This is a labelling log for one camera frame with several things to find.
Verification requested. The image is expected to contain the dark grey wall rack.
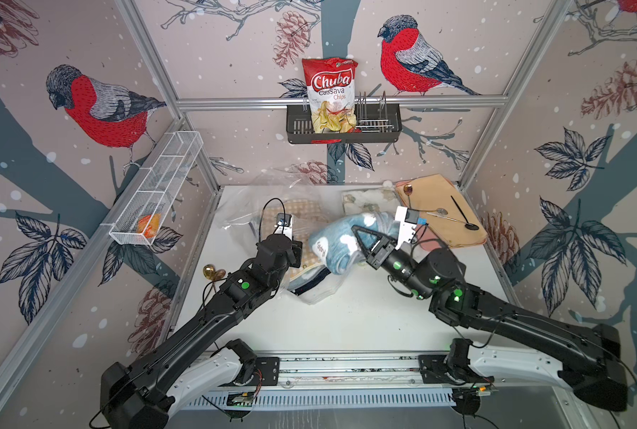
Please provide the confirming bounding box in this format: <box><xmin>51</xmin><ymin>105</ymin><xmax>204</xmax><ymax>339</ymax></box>
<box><xmin>285</xmin><ymin>95</ymin><xmax>402</xmax><ymax>144</ymax></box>

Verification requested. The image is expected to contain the teal cloud pattern blanket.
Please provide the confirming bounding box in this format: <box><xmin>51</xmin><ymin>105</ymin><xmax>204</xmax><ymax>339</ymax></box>
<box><xmin>309</xmin><ymin>212</ymin><xmax>397</xmax><ymax>275</ymax></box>

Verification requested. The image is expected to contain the silver spoon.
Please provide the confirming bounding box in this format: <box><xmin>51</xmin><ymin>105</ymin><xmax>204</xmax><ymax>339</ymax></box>
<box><xmin>426</xmin><ymin>207</ymin><xmax>448</xmax><ymax>216</ymax></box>

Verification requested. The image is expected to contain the rainbow metallic spoon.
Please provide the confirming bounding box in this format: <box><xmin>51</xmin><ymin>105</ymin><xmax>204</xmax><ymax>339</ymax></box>
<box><xmin>402</xmin><ymin>183</ymin><xmax>414</xmax><ymax>209</ymax></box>

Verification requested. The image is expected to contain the white teal patterned blanket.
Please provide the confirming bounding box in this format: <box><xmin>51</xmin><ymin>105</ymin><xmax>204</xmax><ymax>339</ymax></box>
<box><xmin>342</xmin><ymin>188</ymin><xmax>400</xmax><ymax>216</ymax></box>

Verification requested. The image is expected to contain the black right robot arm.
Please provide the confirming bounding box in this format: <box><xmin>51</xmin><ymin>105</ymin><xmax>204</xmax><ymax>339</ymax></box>
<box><xmin>352</xmin><ymin>226</ymin><xmax>629</xmax><ymax>412</ymax></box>

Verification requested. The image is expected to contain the gold spoon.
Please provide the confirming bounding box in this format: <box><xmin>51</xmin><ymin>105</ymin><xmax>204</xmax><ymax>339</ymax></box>
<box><xmin>202</xmin><ymin>264</ymin><xmax>227</xmax><ymax>283</ymax></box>

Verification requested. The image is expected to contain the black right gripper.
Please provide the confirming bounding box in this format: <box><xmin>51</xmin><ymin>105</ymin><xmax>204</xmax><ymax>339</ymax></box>
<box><xmin>355</xmin><ymin>226</ymin><xmax>437</xmax><ymax>305</ymax></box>

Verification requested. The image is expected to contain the beige checkered blanket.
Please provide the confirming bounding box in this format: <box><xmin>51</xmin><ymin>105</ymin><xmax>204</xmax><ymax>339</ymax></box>
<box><xmin>261</xmin><ymin>199</ymin><xmax>329</xmax><ymax>291</ymax></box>

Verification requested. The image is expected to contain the orange item in basket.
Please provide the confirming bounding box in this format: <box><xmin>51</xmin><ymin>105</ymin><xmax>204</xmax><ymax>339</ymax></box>
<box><xmin>135</xmin><ymin>213</ymin><xmax>161</xmax><ymax>241</ymax></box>

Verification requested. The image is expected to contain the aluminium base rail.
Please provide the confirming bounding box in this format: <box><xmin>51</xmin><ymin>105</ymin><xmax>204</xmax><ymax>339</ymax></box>
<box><xmin>189</xmin><ymin>350</ymin><xmax>566</xmax><ymax>390</ymax></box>

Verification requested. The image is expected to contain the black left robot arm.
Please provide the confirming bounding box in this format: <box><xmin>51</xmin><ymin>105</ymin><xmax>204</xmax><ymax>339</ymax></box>
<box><xmin>100</xmin><ymin>234</ymin><xmax>302</xmax><ymax>428</ymax></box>

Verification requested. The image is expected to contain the beige folded cloth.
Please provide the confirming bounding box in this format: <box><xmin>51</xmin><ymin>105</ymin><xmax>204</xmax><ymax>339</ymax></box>
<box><xmin>395</xmin><ymin>173</ymin><xmax>488</xmax><ymax>248</ymax></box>

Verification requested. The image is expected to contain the black spoon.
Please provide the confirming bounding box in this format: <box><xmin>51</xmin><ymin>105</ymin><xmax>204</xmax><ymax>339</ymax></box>
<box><xmin>452</xmin><ymin>196</ymin><xmax>480</xmax><ymax>231</ymax></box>

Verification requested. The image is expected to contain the red cassava chips bag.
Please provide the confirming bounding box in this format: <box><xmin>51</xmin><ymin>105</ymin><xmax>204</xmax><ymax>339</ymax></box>
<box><xmin>302</xmin><ymin>57</ymin><xmax>358</xmax><ymax>133</ymax></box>

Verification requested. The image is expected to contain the clear plastic vacuum bag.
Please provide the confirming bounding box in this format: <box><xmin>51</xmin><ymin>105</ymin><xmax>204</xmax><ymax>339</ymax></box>
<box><xmin>215</xmin><ymin>170</ymin><xmax>343</xmax><ymax>305</ymax></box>

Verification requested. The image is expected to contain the white wire mesh basket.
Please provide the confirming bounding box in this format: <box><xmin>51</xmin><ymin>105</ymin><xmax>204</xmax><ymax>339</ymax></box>
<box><xmin>109</xmin><ymin>130</ymin><xmax>203</xmax><ymax>246</ymax></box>

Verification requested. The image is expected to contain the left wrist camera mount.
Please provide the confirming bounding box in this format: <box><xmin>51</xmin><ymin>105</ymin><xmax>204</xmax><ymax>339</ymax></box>
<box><xmin>272</xmin><ymin>213</ymin><xmax>293</xmax><ymax>240</ymax></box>

